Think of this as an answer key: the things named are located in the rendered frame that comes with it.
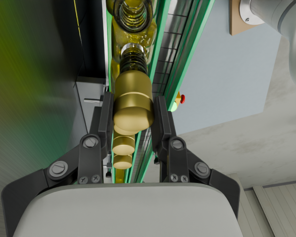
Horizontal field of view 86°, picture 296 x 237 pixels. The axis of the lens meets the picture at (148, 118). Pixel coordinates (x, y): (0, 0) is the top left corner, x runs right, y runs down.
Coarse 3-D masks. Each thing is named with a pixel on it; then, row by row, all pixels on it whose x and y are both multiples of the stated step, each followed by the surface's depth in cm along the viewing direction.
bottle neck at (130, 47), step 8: (128, 48) 17; (136, 48) 17; (128, 56) 16; (136, 56) 16; (144, 56) 18; (120, 64) 17; (128, 64) 15; (136, 64) 15; (144, 64) 16; (120, 72) 16; (144, 72) 16
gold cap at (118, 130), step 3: (114, 123) 19; (114, 126) 19; (117, 129) 19; (120, 129) 19; (117, 132) 20; (120, 132) 20; (123, 132) 20; (126, 132) 20; (129, 132) 20; (132, 132) 20; (135, 132) 20
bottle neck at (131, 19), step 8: (120, 0) 11; (144, 0) 11; (120, 8) 11; (128, 8) 15; (136, 8) 15; (144, 8) 13; (152, 8) 11; (120, 16) 12; (128, 16) 13; (136, 16) 14; (144, 16) 12; (152, 16) 12; (120, 24) 12; (128, 24) 12; (136, 24) 13; (144, 24) 12; (128, 32) 13; (136, 32) 13
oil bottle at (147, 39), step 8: (112, 16) 20; (112, 24) 18; (152, 24) 19; (112, 32) 18; (120, 32) 18; (144, 32) 18; (152, 32) 19; (112, 40) 19; (120, 40) 18; (128, 40) 18; (136, 40) 18; (144, 40) 18; (152, 40) 19; (112, 48) 20; (120, 48) 19; (144, 48) 19; (152, 48) 20; (112, 56) 21; (120, 56) 20; (152, 56) 21
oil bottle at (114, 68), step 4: (112, 60) 23; (112, 64) 23; (116, 64) 22; (112, 68) 23; (116, 68) 22; (112, 72) 22; (116, 72) 22; (112, 76) 23; (116, 76) 22; (112, 80) 23; (112, 84) 23; (112, 88) 24; (112, 92) 25
